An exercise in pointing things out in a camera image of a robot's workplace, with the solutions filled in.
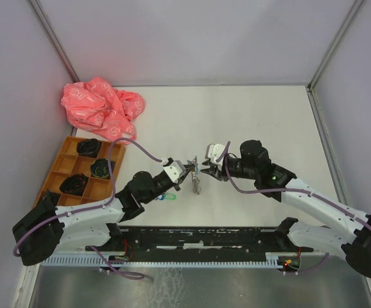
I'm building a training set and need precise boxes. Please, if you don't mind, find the silver keyring chain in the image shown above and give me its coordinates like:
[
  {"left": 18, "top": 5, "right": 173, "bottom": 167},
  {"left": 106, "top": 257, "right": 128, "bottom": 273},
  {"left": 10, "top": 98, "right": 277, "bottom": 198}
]
[{"left": 190, "top": 173, "right": 203, "bottom": 196}]

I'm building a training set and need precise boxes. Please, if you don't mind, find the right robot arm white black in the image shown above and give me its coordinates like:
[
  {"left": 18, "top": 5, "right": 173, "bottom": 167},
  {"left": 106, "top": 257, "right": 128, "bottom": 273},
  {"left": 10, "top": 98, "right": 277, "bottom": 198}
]
[{"left": 202, "top": 140, "right": 371, "bottom": 278}]

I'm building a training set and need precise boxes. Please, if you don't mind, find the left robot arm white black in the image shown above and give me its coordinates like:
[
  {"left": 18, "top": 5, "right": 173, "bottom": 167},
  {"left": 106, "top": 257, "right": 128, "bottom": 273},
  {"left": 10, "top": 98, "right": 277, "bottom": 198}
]
[{"left": 12, "top": 160, "right": 194, "bottom": 266}]

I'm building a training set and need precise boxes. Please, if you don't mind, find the green key tag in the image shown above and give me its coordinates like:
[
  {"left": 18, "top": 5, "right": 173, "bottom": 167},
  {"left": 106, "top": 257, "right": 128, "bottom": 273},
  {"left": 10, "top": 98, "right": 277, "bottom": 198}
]
[{"left": 163, "top": 192, "right": 177, "bottom": 201}]

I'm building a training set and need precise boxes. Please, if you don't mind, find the green black bundle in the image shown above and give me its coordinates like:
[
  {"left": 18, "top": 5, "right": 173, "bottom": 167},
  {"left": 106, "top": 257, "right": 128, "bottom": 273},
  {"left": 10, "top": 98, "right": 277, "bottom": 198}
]
[{"left": 90, "top": 158, "right": 110, "bottom": 180}]

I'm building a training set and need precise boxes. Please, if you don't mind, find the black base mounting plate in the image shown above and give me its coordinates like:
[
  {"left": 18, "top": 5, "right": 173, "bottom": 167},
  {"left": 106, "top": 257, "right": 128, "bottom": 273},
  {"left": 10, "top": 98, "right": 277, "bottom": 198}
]
[{"left": 97, "top": 226, "right": 313, "bottom": 257}]

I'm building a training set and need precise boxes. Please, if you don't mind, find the orange wooden compartment tray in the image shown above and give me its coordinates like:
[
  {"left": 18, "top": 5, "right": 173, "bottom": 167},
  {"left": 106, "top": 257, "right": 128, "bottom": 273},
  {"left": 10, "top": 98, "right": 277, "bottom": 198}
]
[{"left": 34, "top": 137, "right": 125, "bottom": 206}]

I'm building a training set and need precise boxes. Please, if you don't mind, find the black bundle top compartment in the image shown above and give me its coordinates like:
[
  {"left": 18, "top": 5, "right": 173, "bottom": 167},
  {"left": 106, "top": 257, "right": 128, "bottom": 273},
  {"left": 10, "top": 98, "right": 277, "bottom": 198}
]
[{"left": 76, "top": 139, "right": 101, "bottom": 158}]

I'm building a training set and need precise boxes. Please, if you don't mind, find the black bundle compartment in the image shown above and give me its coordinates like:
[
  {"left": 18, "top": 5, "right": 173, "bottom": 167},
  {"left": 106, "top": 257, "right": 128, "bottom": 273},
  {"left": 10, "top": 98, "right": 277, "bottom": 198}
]
[
  {"left": 76, "top": 139, "right": 101, "bottom": 158},
  {"left": 37, "top": 189, "right": 61, "bottom": 206},
  {"left": 59, "top": 173, "right": 89, "bottom": 196}
]

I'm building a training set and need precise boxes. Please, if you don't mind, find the black bundle middle compartment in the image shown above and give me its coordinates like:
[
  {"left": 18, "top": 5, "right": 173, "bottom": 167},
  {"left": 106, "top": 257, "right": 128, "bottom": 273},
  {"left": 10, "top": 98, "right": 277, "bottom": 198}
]
[{"left": 59, "top": 173, "right": 89, "bottom": 196}]

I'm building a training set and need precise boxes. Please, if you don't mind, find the pink plastic bag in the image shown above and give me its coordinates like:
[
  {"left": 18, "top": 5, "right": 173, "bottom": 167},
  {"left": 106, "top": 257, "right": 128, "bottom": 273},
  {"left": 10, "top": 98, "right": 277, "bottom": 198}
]
[{"left": 60, "top": 77, "right": 146, "bottom": 141}]

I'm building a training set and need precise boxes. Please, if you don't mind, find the black bundle bottom compartment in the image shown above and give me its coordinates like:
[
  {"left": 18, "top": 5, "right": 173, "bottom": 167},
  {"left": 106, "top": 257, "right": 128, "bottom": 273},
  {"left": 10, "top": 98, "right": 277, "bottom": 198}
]
[{"left": 37, "top": 189, "right": 61, "bottom": 206}]

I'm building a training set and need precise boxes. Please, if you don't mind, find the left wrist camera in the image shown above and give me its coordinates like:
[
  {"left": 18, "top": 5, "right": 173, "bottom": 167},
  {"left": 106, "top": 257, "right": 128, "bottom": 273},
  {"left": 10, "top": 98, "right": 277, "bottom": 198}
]
[{"left": 163, "top": 158, "right": 186, "bottom": 183}]

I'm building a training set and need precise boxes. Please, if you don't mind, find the aluminium frame rail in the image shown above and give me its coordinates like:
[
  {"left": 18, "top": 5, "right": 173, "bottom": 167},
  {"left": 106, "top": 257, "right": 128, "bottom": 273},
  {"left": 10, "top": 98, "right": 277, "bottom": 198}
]
[{"left": 26, "top": 227, "right": 371, "bottom": 256}]

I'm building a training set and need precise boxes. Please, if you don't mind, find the white cable duct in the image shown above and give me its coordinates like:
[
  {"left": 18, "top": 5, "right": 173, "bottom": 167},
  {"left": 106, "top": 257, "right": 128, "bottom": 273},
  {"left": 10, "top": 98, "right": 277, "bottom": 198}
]
[{"left": 42, "top": 252, "right": 286, "bottom": 266}]

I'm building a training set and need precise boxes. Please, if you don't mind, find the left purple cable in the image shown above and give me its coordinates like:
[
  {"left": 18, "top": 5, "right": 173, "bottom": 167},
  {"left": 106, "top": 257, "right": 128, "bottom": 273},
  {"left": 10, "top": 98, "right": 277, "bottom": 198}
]
[{"left": 12, "top": 137, "right": 170, "bottom": 280}]

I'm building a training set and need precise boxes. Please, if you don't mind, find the purple cable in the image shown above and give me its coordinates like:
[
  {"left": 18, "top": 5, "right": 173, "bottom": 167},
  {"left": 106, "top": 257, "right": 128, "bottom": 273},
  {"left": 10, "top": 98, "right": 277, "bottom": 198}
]
[
  {"left": 12, "top": 137, "right": 170, "bottom": 280},
  {"left": 216, "top": 141, "right": 371, "bottom": 276}
]

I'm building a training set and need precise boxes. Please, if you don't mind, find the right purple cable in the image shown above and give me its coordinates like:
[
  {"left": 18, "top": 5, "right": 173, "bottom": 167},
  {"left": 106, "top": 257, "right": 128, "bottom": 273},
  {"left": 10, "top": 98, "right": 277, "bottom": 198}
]
[{"left": 216, "top": 141, "right": 371, "bottom": 276}]

